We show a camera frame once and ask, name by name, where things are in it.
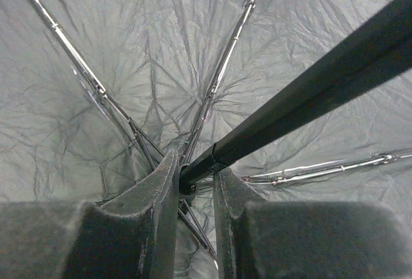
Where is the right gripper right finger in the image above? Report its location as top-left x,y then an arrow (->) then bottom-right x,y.
212,168 -> 323,279

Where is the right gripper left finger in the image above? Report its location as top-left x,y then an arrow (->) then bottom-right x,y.
62,150 -> 179,278

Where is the purple folding umbrella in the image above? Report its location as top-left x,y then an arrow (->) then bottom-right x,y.
1,0 -> 411,278

